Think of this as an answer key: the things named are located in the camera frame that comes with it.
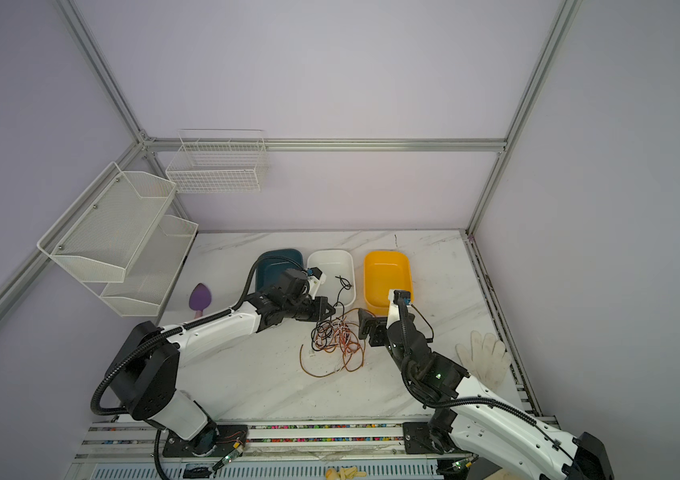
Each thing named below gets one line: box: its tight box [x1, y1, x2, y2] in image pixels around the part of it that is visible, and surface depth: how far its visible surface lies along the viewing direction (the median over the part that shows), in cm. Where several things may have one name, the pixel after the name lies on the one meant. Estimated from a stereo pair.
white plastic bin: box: [307, 250, 356, 310], surface depth 106 cm
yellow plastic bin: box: [364, 250, 414, 317], surface depth 108 cm
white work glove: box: [455, 330, 512, 391], surface depth 90 cm
